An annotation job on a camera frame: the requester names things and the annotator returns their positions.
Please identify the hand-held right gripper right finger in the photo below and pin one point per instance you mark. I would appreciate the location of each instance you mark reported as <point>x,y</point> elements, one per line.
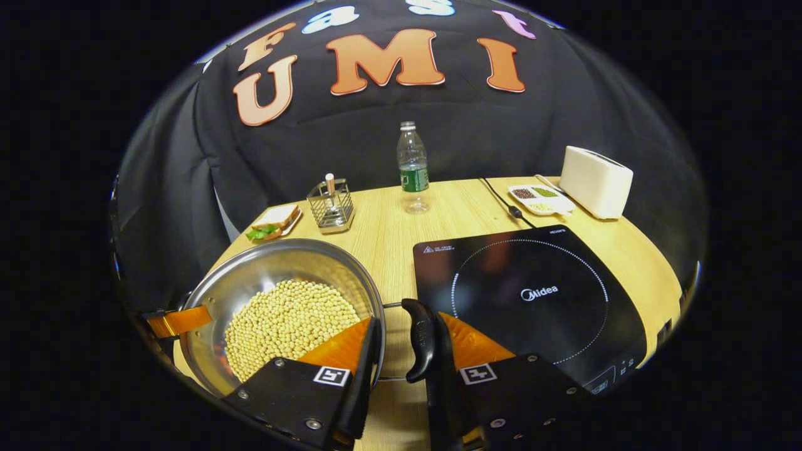
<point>442,401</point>

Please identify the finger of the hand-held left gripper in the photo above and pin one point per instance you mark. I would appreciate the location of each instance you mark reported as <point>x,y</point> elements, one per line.
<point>182,321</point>

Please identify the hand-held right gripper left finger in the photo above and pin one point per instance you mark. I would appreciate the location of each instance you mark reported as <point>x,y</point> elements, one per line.
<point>360,382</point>

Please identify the pile of yellow soybeans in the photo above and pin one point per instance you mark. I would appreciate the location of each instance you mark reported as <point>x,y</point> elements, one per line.
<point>288,326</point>

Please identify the stainless steel pot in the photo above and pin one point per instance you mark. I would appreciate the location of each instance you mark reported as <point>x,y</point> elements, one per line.
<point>263,263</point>

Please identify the black induction cooktop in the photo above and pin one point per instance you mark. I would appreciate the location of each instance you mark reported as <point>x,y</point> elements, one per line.
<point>532,294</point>

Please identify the sandwich with lettuce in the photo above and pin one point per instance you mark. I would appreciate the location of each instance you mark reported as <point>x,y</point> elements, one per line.
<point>270,224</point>

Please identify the small white plate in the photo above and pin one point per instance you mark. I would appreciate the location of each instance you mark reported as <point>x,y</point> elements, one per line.
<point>294,220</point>

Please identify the clear plastic water bottle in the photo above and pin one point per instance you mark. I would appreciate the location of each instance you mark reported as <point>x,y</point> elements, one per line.
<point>413,169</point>

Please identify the white divided dish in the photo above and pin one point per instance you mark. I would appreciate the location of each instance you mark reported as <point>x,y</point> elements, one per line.
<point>540,199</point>

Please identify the black backdrop cloth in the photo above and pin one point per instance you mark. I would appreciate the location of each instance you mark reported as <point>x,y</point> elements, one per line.
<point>376,138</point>

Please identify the white toaster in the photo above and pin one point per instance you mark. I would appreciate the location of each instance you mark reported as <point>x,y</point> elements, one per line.
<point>595,183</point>

